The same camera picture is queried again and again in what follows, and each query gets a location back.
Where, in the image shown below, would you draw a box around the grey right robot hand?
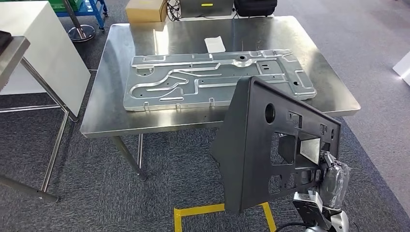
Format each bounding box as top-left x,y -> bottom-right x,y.
315,150 -> 351,212

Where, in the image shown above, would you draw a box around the black plastic frame part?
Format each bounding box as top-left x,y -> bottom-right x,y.
209,76 -> 342,214

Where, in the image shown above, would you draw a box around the stainless steel workbench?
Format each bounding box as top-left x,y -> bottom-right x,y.
80,15 -> 362,183

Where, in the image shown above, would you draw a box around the small white board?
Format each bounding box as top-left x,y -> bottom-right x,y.
392,51 -> 410,87

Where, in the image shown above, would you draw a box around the yellow floor tape marking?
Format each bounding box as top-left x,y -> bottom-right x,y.
173,202 -> 278,232

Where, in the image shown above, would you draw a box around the stamped sheet metal panel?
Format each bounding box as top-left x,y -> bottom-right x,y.
123,48 -> 318,112

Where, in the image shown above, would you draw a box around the white paper sheet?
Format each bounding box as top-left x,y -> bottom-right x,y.
204,36 -> 226,54

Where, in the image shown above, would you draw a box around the black bag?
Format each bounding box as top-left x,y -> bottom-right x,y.
234,0 -> 278,17

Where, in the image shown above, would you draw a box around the grey case with yellow label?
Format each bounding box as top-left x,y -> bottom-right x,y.
180,0 -> 234,18

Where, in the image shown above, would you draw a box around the brown cardboard box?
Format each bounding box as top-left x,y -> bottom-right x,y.
125,0 -> 168,24

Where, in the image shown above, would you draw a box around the chrome stanchion with round base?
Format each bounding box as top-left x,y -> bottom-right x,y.
62,0 -> 96,43

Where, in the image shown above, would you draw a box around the blue cart with casters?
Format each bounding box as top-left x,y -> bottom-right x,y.
56,0 -> 109,33

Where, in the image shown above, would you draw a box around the large white board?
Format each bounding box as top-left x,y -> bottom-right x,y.
0,0 -> 91,118

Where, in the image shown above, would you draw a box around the green plastic crate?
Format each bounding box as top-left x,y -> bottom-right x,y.
48,0 -> 81,13

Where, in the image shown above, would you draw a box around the small steel side table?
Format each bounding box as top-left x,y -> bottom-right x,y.
0,30 -> 79,204

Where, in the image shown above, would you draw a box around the black object on side table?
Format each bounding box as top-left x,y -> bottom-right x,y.
0,30 -> 13,55

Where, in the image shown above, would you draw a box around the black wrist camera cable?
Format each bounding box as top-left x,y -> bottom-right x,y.
275,221 -> 309,232

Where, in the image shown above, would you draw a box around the tangled black cables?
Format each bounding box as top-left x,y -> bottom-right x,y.
166,0 -> 182,22

